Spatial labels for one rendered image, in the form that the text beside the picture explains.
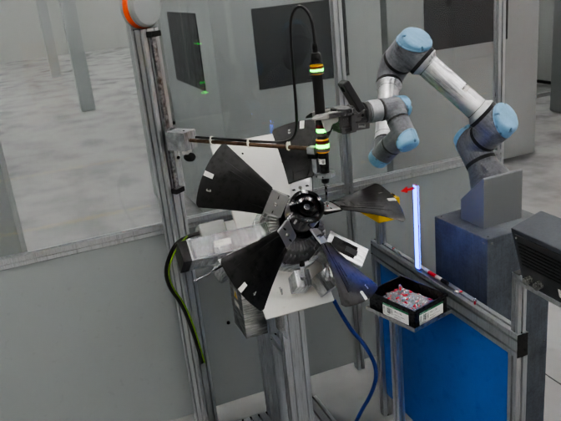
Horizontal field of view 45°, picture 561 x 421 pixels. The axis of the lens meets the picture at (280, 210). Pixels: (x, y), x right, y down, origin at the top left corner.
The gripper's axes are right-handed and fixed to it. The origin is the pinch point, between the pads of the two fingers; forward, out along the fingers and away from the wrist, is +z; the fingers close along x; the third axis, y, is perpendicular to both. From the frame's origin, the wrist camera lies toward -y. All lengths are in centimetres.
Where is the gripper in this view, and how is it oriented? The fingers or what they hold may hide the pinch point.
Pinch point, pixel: (311, 115)
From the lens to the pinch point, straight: 218.7
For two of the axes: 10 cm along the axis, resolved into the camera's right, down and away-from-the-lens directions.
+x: -3.7, -2.8, 8.9
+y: 0.9, 9.4, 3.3
